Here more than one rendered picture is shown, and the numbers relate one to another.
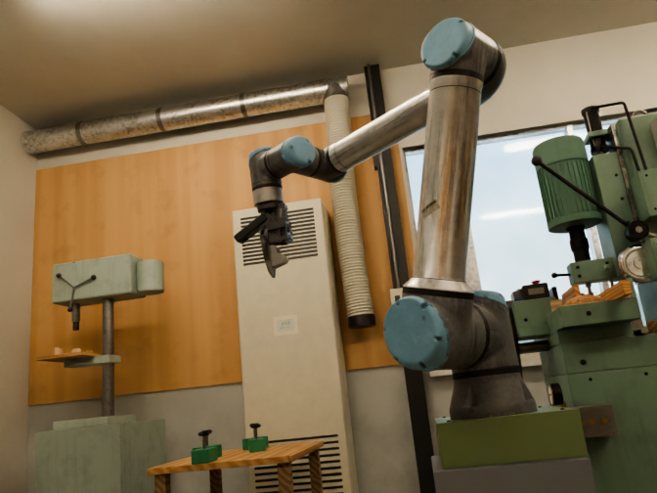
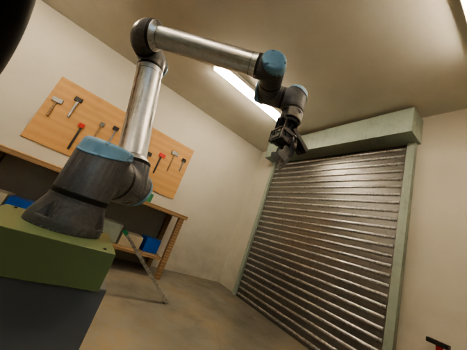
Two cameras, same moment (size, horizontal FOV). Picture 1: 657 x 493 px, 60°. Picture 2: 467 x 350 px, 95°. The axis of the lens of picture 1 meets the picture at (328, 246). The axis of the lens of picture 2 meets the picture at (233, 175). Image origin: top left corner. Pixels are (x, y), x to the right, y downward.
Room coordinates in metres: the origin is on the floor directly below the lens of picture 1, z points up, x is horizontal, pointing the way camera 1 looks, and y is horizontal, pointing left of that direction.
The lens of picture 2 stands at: (2.11, -0.41, 0.76)
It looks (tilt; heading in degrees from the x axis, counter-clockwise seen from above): 16 degrees up; 143
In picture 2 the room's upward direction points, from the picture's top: 20 degrees clockwise
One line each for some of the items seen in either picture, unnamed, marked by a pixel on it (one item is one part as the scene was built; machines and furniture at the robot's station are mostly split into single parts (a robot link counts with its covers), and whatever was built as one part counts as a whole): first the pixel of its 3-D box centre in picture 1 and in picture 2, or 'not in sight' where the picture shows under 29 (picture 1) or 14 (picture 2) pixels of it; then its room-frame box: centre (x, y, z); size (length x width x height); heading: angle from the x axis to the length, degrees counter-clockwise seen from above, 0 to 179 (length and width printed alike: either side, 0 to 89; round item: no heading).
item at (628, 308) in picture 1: (562, 325); not in sight; (1.93, -0.75, 0.87); 0.61 x 0.30 x 0.06; 170
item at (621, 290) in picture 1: (598, 302); not in sight; (1.84, -0.84, 0.92); 0.62 x 0.02 x 0.04; 170
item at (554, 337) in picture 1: (580, 338); not in sight; (1.92, -0.80, 0.82); 0.40 x 0.21 x 0.04; 170
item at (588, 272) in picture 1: (591, 274); not in sight; (1.90, -0.87, 1.03); 0.14 x 0.07 x 0.09; 80
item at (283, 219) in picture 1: (274, 225); (285, 133); (1.60, 0.15, 1.22); 0.09 x 0.08 x 0.12; 80
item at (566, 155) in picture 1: (566, 185); not in sight; (1.91, -0.85, 1.35); 0.18 x 0.18 x 0.31
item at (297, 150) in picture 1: (292, 156); (269, 92); (1.51, 0.08, 1.39); 0.12 x 0.12 x 0.09; 46
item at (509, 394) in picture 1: (489, 392); (73, 210); (1.34, -0.33, 0.69); 0.19 x 0.19 x 0.10
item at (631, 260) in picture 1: (638, 263); not in sight; (1.76, -0.96, 1.02); 0.12 x 0.03 x 0.12; 80
